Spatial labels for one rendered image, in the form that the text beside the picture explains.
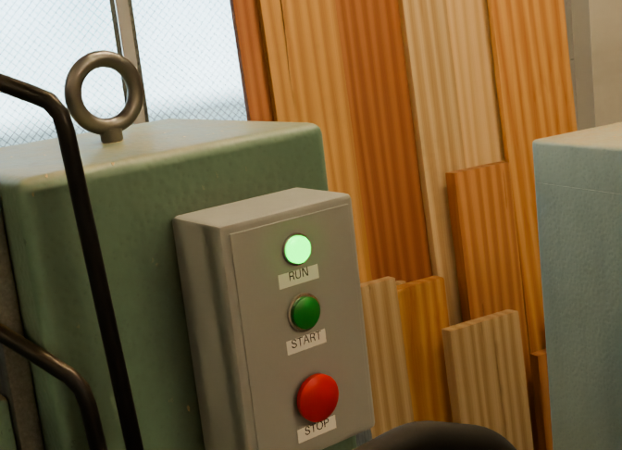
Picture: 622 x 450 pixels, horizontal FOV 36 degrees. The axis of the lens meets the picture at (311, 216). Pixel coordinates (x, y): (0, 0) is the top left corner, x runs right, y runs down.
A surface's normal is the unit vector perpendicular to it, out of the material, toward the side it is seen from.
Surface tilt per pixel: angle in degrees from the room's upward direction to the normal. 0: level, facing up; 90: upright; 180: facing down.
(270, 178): 90
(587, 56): 90
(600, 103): 90
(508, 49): 86
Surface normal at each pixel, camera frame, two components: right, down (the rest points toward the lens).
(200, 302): -0.80, 0.21
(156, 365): 0.59, 0.10
